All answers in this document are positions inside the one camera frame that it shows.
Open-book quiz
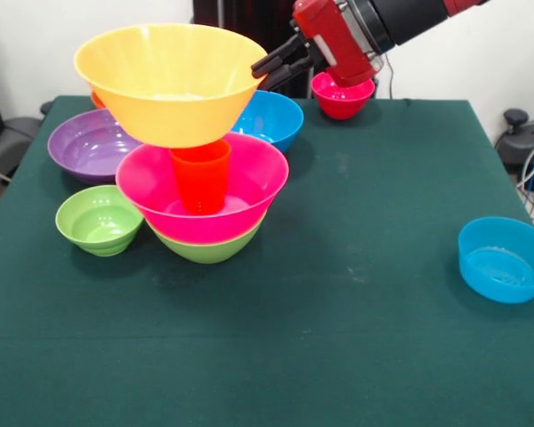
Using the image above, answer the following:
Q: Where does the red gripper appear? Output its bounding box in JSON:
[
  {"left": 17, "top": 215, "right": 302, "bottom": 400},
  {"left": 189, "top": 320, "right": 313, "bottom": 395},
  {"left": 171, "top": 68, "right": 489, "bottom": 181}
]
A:
[{"left": 250, "top": 0, "right": 383, "bottom": 93}]

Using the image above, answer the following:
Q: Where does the large orange bowl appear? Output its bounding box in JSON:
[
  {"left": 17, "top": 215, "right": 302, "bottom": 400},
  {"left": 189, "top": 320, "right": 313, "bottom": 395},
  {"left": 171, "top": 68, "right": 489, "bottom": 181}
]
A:
[{"left": 73, "top": 23, "right": 269, "bottom": 149}]

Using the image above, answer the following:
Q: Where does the orange cup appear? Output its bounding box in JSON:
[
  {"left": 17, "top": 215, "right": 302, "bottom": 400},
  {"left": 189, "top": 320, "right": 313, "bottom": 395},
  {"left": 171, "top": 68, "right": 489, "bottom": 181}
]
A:
[{"left": 168, "top": 139, "right": 232, "bottom": 217}]

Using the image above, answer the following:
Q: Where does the large pink bowl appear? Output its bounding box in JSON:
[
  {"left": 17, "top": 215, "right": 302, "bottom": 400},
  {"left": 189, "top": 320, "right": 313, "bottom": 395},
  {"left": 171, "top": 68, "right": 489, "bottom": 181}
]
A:
[{"left": 115, "top": 132, "right": 291, "bottom": 246}]

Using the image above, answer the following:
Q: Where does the medium green bowl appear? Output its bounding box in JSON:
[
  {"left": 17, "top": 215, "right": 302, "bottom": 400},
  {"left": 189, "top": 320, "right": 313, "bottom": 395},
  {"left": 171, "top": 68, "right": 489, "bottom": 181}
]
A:
[{"left": 147, "top": 217, "right": 264, "bottom": 265}]

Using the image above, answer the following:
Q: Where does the medium blue bowl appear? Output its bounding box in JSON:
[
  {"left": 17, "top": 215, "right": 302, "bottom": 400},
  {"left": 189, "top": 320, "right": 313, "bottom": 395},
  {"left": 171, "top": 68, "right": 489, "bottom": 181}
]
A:
[{"left": 231, "top": 90, "right": 304, "bottom": 155}]

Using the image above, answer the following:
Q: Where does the small pink-red bowl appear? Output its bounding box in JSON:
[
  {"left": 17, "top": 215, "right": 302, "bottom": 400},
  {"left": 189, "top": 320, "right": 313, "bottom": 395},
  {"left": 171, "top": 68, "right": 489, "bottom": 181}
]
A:
[{"left": 311, "top": 70, "right": 376, "bottom": 121}]

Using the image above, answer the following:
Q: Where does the purple bowl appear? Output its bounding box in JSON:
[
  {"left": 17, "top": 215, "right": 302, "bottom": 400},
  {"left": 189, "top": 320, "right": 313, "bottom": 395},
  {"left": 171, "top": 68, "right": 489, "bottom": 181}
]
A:
[{"left": 47, "top": 109, "right": 143, "bottom": 186}]

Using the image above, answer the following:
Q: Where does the small green bowl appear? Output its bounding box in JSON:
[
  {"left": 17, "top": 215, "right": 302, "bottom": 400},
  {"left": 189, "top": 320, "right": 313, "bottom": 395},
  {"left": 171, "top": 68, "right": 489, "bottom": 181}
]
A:
[{"left": 54, "top": 184, "right": 144, "bottom": 258}]

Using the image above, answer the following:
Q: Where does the black chair base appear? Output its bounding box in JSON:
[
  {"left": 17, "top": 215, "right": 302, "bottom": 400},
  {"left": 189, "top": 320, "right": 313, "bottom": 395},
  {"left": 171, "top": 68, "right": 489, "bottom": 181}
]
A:
[
  {"left": 0, "top": 116, "right": 41, "bottom": 183},
  {"left": 495, "top": 108, "right": 534, "bottom": 193}
]

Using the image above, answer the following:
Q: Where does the dark green tablecloth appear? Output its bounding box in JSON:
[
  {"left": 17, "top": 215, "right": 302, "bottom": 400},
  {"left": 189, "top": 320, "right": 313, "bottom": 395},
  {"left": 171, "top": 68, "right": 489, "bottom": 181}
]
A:
[{"left": 0, "top": 95, "right": 534, "bottom": 427}]

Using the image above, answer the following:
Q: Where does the small blue bowl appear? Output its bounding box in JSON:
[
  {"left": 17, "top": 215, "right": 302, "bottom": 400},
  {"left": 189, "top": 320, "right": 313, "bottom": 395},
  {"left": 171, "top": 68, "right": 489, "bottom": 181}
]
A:
[{"left": 457, "top": 216, "right": 534, "bottom": 305}]

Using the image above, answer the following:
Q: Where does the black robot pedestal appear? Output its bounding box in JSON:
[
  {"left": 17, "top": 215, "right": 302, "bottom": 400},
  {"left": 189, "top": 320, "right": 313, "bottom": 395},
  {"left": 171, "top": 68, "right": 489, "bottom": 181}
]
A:
[{"left": 187, "top": 0, "right": 303, "bottom": 99}]

